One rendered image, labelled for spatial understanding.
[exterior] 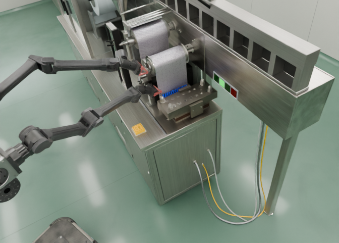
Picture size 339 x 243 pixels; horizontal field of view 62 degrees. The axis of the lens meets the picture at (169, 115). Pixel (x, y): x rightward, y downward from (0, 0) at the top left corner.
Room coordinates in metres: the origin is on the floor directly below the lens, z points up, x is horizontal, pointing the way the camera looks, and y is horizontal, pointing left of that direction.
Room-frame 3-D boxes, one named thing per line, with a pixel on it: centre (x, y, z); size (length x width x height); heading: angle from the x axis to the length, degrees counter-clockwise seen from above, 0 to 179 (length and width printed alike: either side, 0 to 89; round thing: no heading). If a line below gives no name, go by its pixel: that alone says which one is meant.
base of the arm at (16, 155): (0.80, 0.66, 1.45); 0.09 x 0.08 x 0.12; 46
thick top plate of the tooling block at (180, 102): (1.51, -0.14, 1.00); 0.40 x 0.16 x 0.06; 113
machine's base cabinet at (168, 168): (2.50, 0.40, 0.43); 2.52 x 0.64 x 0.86; 23
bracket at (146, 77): (1.63, 0.13, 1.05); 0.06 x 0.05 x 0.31; 113
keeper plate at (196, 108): (1.43, -0.19, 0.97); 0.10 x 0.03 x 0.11; 113
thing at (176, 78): (1.61, -0.06, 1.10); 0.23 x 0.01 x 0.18; 113
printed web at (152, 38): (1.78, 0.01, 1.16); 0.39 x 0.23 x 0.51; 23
